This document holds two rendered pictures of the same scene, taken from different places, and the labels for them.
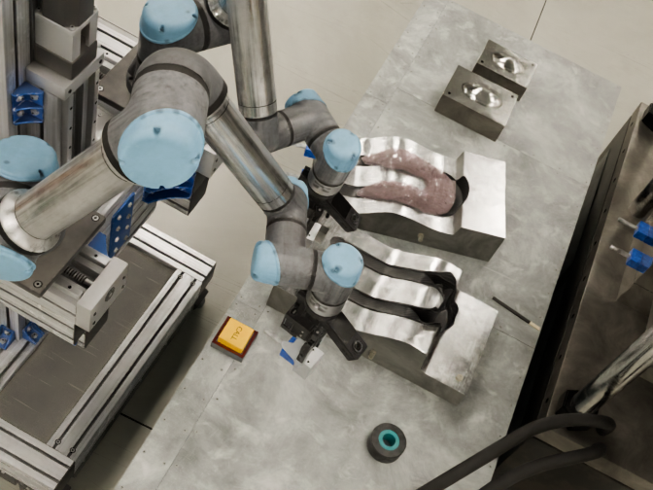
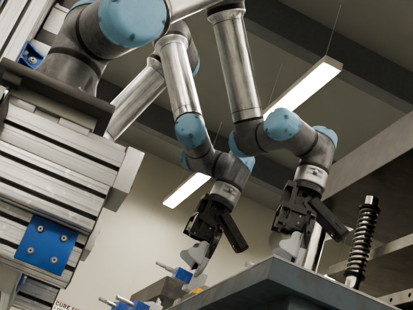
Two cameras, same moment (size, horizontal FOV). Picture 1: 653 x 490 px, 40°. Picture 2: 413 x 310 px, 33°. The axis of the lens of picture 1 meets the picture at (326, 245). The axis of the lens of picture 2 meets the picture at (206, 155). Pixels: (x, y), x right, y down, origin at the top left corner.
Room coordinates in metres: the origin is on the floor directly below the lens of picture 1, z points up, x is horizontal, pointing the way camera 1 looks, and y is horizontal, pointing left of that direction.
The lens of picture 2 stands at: (-0.38, 0.57, 0.47)
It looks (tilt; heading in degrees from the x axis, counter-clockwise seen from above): 25 degrees up; 345
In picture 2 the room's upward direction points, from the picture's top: 20 degrees clockwise
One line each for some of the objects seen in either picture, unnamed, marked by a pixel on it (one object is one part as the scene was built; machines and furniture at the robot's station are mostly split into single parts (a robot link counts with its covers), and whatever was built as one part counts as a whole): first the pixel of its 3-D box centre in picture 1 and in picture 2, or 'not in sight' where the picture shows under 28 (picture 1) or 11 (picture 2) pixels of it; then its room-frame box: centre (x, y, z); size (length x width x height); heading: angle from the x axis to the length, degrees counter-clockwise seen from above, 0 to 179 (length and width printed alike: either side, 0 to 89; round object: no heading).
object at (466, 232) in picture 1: (407, 187); not in sight; (1.59, -0.13, 0.86); 0.50 x 0.26 x 0.11; 103
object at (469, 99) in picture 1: (476, 103); not in sight; (2.03, -0.23, 0.84); 0.20 x 0.15 x 0.07; 86
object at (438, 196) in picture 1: (411, 179); not in sight; (1.58, -0.13, 0.90); 0.26 x 0.18 x 0.08; 103
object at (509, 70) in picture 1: (503, 70); not in sight; (2.23, -0.28, 0.83); 0.17 x 0.13 x 0.06; 86
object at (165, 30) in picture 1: (169, 29); not in sight; (1.40, 0.50, 1.20); 0.13 x 0.12 x 0.14; 144
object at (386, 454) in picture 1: (386, 442); not in sight; (0.91, -0.30, 0.82); 0.08 x 0.08 x 0.04
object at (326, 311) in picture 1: (326, 297); (310, 181); (0.95, -0.04, 1.17); 0.08 x 0.08 x 0.05
